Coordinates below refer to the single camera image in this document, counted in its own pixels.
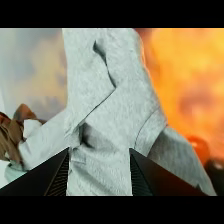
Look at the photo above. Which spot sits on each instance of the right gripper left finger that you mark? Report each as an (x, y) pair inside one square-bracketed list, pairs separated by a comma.
[(43, 181)]

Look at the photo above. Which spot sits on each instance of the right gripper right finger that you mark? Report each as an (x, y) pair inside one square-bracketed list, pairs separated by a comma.
[(156, 181)]

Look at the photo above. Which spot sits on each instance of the light grey T-shirt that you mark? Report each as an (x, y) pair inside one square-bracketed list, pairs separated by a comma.
[(110, 110)]

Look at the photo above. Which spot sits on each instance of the brown garment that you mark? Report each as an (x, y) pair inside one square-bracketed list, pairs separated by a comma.
[(13, 133)]

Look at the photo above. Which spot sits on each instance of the pale green garment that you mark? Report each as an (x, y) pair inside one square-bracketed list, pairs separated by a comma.
[(13, 171)]

